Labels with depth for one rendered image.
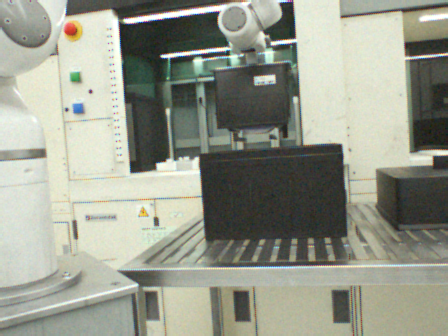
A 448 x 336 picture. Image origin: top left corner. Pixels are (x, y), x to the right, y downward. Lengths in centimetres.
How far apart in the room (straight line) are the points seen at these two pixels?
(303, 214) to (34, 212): 46
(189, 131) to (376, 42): 122
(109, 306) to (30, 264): 13
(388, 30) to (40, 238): 102
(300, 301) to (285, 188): 59
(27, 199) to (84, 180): 79
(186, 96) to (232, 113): 98
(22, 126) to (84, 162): 79
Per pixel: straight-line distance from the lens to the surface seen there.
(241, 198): 80
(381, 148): 124
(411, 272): 65
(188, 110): 221
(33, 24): 61
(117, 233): 139
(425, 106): 173
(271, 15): 110
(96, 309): 61
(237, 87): 124
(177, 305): 138
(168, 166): 150
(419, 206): 86
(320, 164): 78
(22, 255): 64
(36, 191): 64
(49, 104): 148
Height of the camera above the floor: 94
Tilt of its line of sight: 3 degrees down
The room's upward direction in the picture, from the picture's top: 4 degrees counter-clockwise
